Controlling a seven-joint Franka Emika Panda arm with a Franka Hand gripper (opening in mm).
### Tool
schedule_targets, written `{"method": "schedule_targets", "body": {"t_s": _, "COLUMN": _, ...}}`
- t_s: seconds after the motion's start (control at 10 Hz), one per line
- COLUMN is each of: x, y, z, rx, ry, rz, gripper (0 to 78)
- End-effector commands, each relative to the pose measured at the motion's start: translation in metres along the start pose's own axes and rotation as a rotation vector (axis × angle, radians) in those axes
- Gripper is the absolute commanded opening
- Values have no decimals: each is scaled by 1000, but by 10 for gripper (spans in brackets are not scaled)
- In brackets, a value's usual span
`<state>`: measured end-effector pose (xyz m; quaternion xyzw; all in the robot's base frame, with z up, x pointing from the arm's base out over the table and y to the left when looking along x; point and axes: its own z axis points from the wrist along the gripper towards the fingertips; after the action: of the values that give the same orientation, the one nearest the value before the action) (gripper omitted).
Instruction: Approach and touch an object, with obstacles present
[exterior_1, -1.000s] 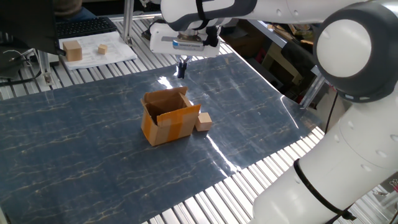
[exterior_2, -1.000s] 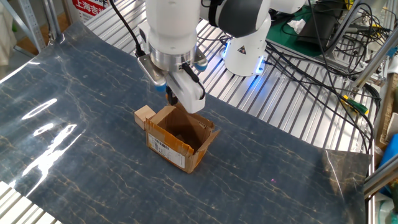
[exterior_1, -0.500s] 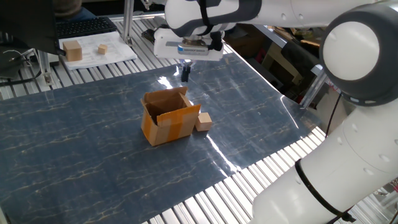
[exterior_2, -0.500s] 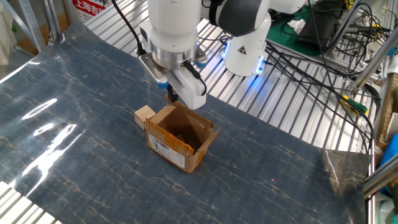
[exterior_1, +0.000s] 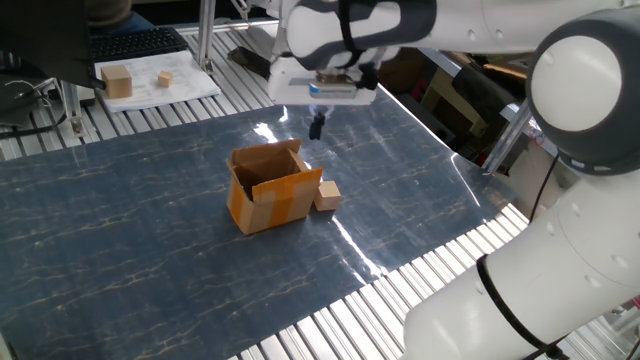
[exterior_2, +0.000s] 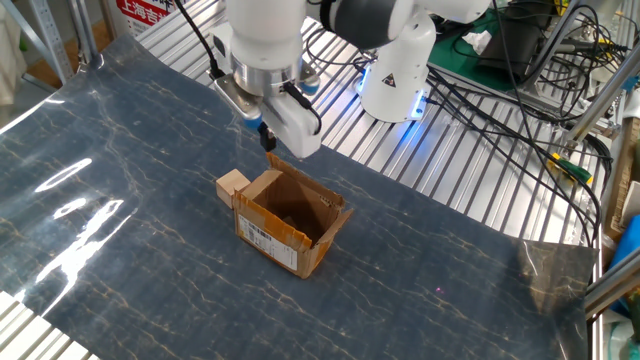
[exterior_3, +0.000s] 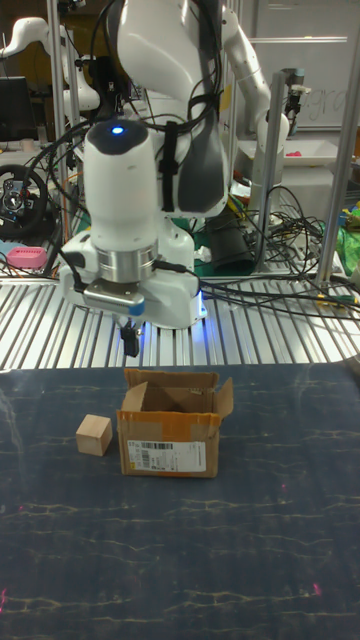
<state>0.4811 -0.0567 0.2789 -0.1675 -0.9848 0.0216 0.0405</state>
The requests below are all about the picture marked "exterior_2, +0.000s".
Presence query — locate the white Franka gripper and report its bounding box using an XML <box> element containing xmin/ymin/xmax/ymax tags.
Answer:
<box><xmin>257</xmin><ymin>94</ymin><xmax>324</xmax><ymax>160</ymax></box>

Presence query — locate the blue plastic object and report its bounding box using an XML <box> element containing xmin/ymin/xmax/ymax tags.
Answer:
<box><xmin>607</xmin><ymin>214</ymin><xmax>640</xmax><ymax>317</ymax></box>

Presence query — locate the light wooden cube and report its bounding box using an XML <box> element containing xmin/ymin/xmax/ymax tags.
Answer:
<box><xmin>215</xmin><ymin>168</ymin><xmax>252</xmax><ymax>210</ymax></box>

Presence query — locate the open brown cardboard box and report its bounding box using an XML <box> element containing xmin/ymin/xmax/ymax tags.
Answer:
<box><xmin>232</xmin><ymin>152</ymin><xmax>354</xmax><ymax>280</ymax></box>

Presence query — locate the dark blue marbled mat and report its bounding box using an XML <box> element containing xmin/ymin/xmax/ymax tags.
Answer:
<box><xmin>0</xmin><ymin>32</ymin><xmax>599</xmax><ymax>360</ymax></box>

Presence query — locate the red white printed sign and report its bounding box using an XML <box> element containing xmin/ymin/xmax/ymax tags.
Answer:
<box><xmin>115</xmin><ymin>0</ymin><xmax>177</xmax><ymax>37</ymax></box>

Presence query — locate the green cutting mat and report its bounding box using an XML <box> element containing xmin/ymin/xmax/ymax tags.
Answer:
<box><xmin>428</xmin><ymin>8</ymin><xmax>566</xmax><ymax>94</ymax></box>

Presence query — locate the crumpled white paper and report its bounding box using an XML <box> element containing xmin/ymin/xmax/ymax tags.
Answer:
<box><xmin>462</xmin><ymin>29</ymin><xmax>494</xmax><ymax>56</ymax></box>

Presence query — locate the black electronic device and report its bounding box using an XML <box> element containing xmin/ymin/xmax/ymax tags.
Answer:
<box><xmin>479</xmin><ymin>3</ymin><xmax>557</xmax><ymax>84</ymax></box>

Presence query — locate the brown cardboard panel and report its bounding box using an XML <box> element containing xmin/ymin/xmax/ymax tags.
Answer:
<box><xmin>603</xmin><ymin>117</ymin><xmax>640</xmax><ymax>242</ymax></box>

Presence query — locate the grey metal rack post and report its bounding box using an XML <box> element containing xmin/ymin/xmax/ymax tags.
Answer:
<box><xmin>67</xmin><ymin>0</ymin><xmax>104</xmax><ymax>69</ymax></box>

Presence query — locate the perforated grey rack post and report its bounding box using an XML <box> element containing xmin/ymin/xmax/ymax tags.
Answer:
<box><xmin>0</xmin><ymin>0</ymin><xmax>74</xmax><ymax>84</ymax></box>

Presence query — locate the green yellow handled tool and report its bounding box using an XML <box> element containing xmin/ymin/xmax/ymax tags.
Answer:
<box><xmin>547</xmin><ymin>152</ymin><xmax>595</xmax><ymax>185</ymax></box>

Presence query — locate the aluminium frame post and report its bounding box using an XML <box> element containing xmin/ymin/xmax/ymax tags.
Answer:
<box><xmin>564</xmin><ymin>47</ymin><xmax>640</xmax><ymax>147</ymax></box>

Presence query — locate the black table cable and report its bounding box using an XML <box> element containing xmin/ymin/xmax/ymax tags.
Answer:
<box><xmin>427</xmin><ymin>64</ymin><xmax>614</xmax><ymax>247</ymax></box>

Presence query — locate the aluminium frame rail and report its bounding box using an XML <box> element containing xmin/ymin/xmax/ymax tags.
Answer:
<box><xmin>584</xmin><ymin>259</ymin><xmax>640</xmax><ymax>319</ymax></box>

